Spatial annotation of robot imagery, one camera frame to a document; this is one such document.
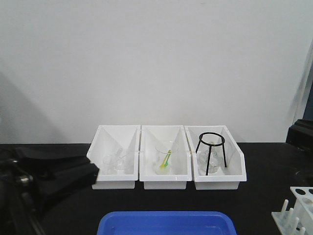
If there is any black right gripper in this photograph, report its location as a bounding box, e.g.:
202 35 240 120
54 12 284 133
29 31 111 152
286 119 313 153

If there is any right white storage bin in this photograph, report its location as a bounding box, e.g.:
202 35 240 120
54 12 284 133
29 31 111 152
184 125 247 190

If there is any glass flask in bin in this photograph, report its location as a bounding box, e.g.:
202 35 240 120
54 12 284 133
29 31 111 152
197 145 222 176

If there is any middle white storage bin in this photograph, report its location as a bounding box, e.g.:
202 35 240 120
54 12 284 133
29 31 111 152
139 125 192 190

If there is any small glassware in bin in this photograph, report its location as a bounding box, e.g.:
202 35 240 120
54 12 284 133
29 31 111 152
101 148 128 174

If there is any white storage bin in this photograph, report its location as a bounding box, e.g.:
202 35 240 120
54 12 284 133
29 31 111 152
139 125 192 190
87 125 141 190
184 125 247 190

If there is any clear beaker with spatulas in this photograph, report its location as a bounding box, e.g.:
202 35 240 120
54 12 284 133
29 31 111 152
153 141 174 175

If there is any white test tube rack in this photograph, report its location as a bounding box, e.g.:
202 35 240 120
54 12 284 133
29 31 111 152
271 187 313 235

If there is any black wire tripod stand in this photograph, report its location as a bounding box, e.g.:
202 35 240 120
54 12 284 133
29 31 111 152
196 132 227 176

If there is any blue plastic tray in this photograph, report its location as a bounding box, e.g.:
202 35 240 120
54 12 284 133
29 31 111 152
97 211 237 235

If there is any left white storage bin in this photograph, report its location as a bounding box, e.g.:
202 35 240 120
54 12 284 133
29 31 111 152
87 125 141 190

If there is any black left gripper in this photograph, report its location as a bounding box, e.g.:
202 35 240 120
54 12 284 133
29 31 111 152
0 147 99 235

